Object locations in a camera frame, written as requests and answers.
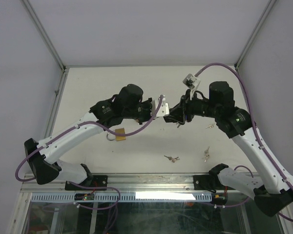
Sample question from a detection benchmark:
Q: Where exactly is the aluminium frame post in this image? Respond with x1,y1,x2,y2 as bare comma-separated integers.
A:
21,0,69,74
234,0,278,72

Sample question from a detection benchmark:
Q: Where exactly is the aluminium frame post left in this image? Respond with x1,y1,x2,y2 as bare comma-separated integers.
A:
21,0,69,74

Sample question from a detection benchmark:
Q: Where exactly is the aluminium frame post right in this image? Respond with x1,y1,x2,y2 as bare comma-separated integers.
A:
234,0,278,72

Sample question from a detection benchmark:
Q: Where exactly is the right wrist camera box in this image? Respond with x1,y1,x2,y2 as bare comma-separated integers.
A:
183,74,201,100

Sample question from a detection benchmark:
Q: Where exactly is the silver key pair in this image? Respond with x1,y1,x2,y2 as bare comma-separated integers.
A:
202,146,210,163

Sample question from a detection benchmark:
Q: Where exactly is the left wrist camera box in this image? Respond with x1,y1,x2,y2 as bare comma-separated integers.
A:
151,95,169,118

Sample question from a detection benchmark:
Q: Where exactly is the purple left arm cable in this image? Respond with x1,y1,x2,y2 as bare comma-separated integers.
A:
15,94,167,210

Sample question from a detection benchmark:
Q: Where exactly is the large brass padlock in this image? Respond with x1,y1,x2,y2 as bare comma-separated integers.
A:
106,128,126,141

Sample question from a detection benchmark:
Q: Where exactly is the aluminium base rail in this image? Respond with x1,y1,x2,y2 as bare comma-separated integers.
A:
21,173,281,193

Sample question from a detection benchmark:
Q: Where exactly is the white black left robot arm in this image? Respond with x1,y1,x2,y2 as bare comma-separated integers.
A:
24,84,160,190

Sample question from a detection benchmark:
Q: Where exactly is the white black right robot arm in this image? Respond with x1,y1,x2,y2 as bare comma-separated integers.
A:
164,81,293,217

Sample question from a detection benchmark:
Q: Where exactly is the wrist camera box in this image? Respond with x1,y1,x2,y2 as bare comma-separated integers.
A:
183,74,201,100
151,95,169,118

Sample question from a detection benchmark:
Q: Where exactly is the slotted cable duct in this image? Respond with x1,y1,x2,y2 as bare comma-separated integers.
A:
31,192,212,203

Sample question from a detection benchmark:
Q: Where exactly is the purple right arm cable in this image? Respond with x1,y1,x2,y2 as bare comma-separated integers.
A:
195,62,293,223

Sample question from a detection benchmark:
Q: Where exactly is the small silver key bunch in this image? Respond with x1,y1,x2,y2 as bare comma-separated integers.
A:
165,156,180,163

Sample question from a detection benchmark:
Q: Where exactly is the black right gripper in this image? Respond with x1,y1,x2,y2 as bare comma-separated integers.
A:
168,90,220,124

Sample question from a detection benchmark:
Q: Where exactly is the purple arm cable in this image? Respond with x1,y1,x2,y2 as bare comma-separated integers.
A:
195,62,293,223
15,94,167,210

